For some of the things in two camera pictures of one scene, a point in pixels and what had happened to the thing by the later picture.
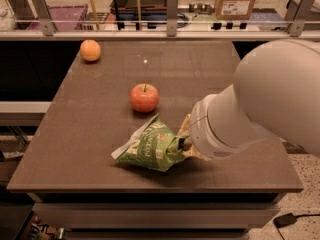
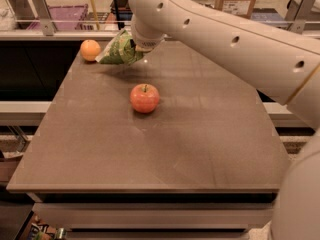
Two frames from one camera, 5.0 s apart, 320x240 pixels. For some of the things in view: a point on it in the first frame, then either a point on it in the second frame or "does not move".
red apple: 144,97 does not move
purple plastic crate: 64,17 does not move
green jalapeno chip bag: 153,146 → 119,50
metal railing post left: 41,12 does not move
